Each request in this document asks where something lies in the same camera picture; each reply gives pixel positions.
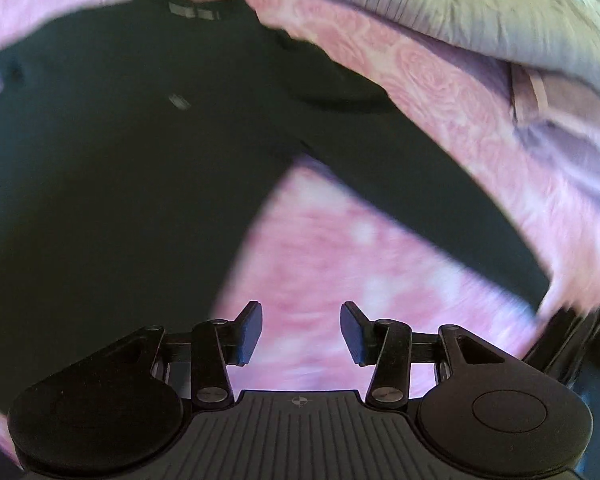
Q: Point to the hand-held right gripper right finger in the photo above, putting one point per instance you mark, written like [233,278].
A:
[354,332]

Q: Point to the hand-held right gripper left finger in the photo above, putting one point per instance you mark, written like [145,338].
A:
[250,332]

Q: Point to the dark teal long-sleeve shirt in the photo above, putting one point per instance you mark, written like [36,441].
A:
[130,160]

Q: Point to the pink floral blanket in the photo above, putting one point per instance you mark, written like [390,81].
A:
[330,240]

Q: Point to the lilac bed sheet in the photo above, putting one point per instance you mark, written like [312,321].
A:
[565,145]

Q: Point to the grey striped duvet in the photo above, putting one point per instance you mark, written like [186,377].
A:
[430,5]

